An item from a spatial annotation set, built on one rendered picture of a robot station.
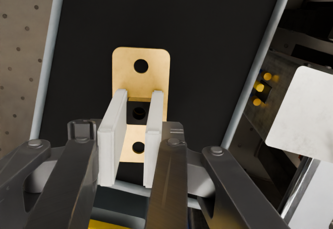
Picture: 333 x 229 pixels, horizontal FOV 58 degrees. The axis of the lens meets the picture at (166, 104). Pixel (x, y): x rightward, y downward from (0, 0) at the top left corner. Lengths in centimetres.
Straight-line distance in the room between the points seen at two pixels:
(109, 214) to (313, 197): 31
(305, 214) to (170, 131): 37
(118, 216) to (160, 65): 15
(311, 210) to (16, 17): 65
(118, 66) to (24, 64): 55
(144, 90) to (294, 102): 14
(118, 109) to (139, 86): 4
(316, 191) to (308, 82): 23
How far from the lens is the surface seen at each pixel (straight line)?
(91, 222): 28
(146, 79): 20
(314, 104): 30
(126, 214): 28
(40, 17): 71
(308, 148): 31
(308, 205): 50
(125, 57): 20
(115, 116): 15
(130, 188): 24
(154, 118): 15
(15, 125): 80
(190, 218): 50
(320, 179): 48
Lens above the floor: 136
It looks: 71 degrees down
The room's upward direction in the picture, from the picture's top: 178 degrees clockwise
